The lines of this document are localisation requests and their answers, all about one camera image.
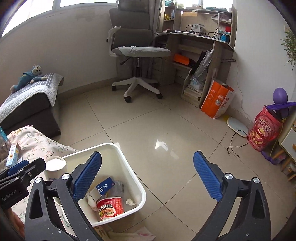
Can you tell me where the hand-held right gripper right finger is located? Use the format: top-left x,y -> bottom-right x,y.
193,151 -> 271,241

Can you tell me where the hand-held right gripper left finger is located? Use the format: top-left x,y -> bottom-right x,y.
24,151 -> 102,241

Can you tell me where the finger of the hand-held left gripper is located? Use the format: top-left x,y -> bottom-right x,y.
6,159 -> 30,176
0,158 -> 46,186

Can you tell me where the blue cardboard box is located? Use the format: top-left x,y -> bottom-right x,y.
91,177 -> 115,202

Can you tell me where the white paper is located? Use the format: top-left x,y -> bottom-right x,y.
87,193 -> 98,211

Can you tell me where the crushed clear plastic bottle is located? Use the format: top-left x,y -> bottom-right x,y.
109,181 -> 125,197

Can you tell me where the white plastic bin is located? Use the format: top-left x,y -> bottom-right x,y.
60,143 -> 147,227

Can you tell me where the red instant noodle cup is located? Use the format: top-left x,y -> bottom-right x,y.
96,197 -> 125,221

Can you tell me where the light blue milk carton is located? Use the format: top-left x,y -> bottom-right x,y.
6,142 -> 21,167

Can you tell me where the white paper cup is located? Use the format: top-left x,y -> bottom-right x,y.
45,156 -> 67,183

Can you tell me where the floral tablecloth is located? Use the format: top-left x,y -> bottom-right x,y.
0,125 -> 79,232

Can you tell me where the dark grey ottoman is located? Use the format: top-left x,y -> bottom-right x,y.
0,93 -> 62,139

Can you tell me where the white bathroom scale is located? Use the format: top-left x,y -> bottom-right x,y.
226,116 -> 249,138

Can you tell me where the red printed bucket bag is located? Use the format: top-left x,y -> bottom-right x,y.
248,105 -> 284,152

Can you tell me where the pinkish plastic bag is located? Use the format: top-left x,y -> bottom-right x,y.
92,226 -> 156,241

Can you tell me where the grey quilted striped mat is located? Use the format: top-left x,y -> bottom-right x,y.
0,72 -> 65,123

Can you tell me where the orange paper bag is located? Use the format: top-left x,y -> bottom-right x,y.
200,79 -> 235,119

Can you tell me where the stack of books under desk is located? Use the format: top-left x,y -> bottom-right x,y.
184,87 -> 203,102

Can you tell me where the blue monkey plush toy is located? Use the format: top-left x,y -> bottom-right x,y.
10,64 -> 48,92

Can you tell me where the purple toy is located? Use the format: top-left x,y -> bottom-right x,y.
265,88 -> 296,118

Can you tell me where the silver foil bag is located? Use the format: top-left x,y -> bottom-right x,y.
193,49 -> 213,80

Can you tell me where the orange flat box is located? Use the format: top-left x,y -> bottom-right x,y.
173,53 -> 191,66

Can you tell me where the grey office chair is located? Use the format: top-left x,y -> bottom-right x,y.
107,0 -> 171,103

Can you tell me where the wooden desk with shelves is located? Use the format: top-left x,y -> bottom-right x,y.
157,3 -> 237,108

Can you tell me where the green leafy plant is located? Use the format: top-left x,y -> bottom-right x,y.
281,29 -> 296,67

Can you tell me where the large window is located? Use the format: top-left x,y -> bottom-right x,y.
0,0 -> 118,37

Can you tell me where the grey curtain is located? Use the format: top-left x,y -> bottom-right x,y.
148,0 -> 165,30

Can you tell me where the black cable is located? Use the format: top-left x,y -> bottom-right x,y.
227,130 -> 249,158

